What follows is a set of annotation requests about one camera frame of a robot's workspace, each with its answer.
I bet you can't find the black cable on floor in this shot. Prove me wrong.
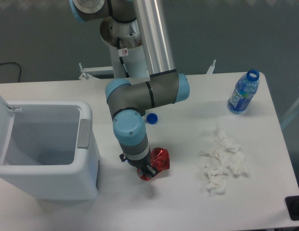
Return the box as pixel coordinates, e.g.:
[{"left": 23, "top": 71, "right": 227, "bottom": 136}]
[{"left": 0, "top": 62, "right": 22, "bottom": 82}]

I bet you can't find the blue plastic drink bottle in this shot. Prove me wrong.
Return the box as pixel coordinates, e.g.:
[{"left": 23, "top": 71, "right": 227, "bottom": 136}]
[{"left": 227, "top": 69, "right": 260, "bottom": 115}]

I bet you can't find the white frame at right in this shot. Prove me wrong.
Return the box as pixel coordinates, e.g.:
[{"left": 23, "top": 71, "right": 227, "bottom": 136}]
[{"left": 280, "top": 97, "right": 299, "bottom": 130}]

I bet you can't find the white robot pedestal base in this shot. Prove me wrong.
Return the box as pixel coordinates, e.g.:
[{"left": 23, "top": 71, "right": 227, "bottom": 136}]
[{"left": 78, "top": 18, "right": 217, "bottom": 80}]

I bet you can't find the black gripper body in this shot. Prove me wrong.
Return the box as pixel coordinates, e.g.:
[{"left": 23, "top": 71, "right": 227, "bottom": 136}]
[{"left": 119, "top": 151, "right": 151, "bottom": 168}]

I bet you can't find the white open trash bin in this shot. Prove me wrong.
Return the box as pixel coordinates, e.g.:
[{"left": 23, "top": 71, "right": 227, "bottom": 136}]
[{"left": 0, "top": 95, "right": 100, "bottom": 200}]

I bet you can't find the crumpled white tissue pile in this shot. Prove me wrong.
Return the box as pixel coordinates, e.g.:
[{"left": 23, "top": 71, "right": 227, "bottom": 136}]
[{"left": 199, "top": 128, "right": 248, "bottom": 196}]

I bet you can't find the black device at edge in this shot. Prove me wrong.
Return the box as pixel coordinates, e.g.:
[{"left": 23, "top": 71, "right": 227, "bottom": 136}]
[{"left": 285, "top": 195, "right": 299, "bottom": 221}]

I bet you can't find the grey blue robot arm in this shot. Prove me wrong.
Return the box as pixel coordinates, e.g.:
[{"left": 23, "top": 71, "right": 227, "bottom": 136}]
[{"left": 70, "top": 0, "right": 190, "bottom": 180}]

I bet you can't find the crushed red can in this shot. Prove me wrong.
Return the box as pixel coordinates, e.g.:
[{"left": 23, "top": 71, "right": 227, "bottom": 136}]
[{"left": 137, "top": 147, "right": 170, "bottom": 181}]

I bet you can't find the blue bottle cap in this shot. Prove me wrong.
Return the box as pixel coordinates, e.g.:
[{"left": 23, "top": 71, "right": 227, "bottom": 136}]
[{"left": 146, "top": 113, "right": 158, "bottom": 125}]

